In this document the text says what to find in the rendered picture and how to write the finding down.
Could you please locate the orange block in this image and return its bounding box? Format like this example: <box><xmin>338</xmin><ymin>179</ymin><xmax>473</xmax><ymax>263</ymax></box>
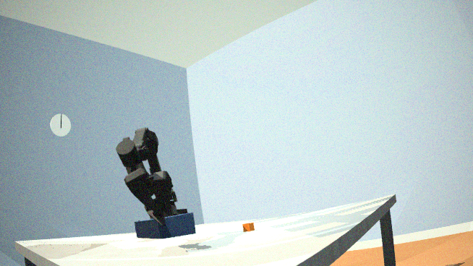
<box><xmin>242</xmin><ymin>223</ymin><xmax>255</xmax><ymax>232</ymax></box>

